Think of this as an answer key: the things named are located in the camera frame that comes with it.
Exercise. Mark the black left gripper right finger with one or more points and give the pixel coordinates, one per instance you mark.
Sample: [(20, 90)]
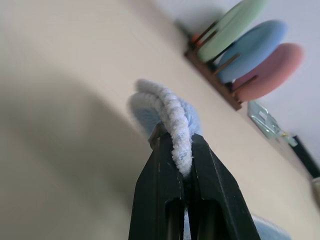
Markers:
[(220, 195)]

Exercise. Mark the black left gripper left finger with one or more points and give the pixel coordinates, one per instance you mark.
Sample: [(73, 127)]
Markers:
[(152, 195)]

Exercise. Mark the light blue towel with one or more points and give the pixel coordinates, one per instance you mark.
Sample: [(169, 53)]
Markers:
[(172, 125)]

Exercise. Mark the black flat object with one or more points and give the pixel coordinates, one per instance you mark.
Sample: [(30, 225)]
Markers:
[(306, 156)]

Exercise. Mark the dark wooden plate rack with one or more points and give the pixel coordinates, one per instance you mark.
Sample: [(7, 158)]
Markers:
[(212, 72)]

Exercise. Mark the pink plate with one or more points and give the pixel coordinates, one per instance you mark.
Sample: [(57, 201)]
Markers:
[(272, 72)]

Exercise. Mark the blue plate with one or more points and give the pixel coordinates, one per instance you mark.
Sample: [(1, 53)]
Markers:
[(252, 52)]

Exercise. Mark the small orange object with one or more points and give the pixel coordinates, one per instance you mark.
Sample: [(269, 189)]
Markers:
[(195, 38)]

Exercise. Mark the green plate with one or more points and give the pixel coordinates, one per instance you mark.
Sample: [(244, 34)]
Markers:
[(232, 27)]

